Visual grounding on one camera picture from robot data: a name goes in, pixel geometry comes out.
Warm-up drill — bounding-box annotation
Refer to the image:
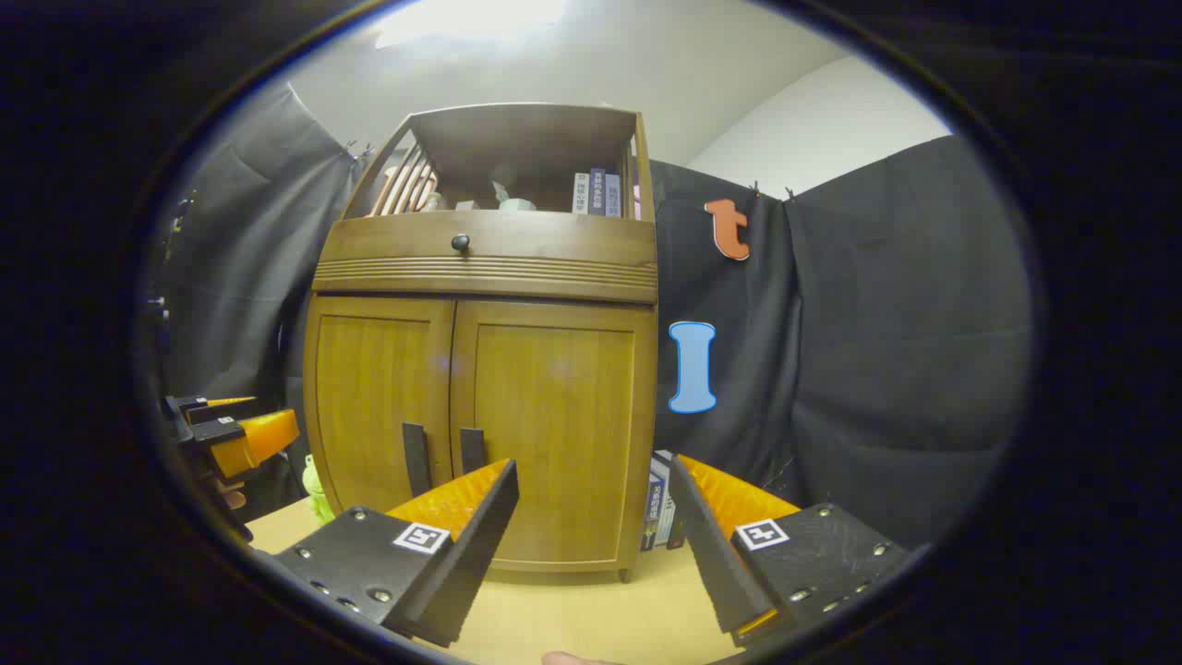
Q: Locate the blue standing book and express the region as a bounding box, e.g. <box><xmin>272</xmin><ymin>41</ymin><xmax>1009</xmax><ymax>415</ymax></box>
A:
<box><xmin>642</xmin><ymin>469</ymin><xmax>661</xmax><ymax>552</ymax></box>

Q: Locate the black backdrop cloth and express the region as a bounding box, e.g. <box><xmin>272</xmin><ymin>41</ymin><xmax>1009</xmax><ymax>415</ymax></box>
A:
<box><xmin>152</xmin><ymin>81</ymin><xmax>1033</xmax><ymax>555</ymax></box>

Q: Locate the green frog plush toy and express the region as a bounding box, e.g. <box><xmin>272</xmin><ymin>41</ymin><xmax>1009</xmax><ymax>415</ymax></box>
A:
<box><xmin>302</xmin><ymin>453</ymin><xmax>336</xmax><ymax>526</ymax></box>

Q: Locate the wooden double-door shoe cabinet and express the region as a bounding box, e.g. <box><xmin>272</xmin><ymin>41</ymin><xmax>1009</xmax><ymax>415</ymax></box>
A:
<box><xmin>303</xmin><ymin>103</ymin><xmax>659</xmax><ymax>584</ymax></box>

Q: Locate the wooden cabinet door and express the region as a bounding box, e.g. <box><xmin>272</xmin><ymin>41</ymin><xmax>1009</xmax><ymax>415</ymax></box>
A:
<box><xmin>304</xmin><ymin>296</ymin><xmax>456</xmax><ymax>518</ymax></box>
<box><xmin>450</xmin><ymin>299</ymin><xmax>658</xmax><ymax>574</ymax></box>

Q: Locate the grey standing book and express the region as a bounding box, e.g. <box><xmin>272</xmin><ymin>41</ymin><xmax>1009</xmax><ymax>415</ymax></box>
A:
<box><xmin>652</xmin><ymin>451</ymin><xmax>676</xmax><ymax>549</ymax></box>

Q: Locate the wooden cabinet drawer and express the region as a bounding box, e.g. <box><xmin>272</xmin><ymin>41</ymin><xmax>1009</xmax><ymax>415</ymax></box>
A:
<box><xmin>313</xmin><ymin>211</ymin><xmax>658</xmax><ymax>305</ymax></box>

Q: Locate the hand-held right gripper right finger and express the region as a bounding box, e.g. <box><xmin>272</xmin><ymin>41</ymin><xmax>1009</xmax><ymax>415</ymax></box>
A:
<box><xmin>669</xmin><ymin>453</ymin><xmax>911</xmax><ymax>647</ymax></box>

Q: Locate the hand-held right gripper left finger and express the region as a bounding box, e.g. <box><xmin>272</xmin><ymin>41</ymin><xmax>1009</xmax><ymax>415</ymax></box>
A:
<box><xmin>275</xmin><ymin>459</ymin><xmax>520</xmax><ymax>647</ymax></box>

